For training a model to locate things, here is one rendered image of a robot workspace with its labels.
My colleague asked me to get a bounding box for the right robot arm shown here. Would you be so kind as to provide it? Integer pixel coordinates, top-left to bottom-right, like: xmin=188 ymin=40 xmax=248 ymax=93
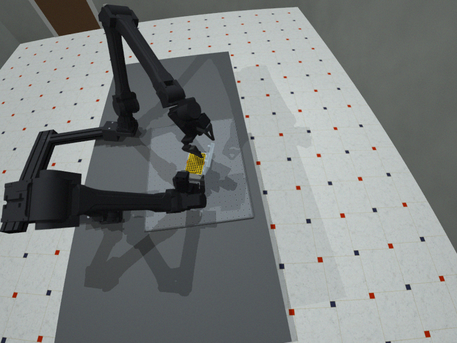
xmin=1 ymin=169 xmax=207 ymax=230

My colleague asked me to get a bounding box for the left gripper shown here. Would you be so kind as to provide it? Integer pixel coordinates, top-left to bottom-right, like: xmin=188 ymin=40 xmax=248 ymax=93
xmin=178 ymin=121 xmax=215 ymax=158

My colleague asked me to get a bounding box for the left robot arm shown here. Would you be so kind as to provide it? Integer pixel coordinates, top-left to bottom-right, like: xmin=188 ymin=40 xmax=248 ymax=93
xmin=98 ymin=5 xmax=211 ymax=137

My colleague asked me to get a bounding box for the yellow pipette tip rack insert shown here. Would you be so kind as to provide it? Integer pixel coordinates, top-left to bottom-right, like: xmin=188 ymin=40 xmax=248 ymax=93
xmin=186 ymin=152 xmax=206 ymax=175

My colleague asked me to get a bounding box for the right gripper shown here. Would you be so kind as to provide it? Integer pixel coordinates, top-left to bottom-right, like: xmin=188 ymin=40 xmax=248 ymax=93
xmin=172 ymin=175 xmax=205 ymax=194

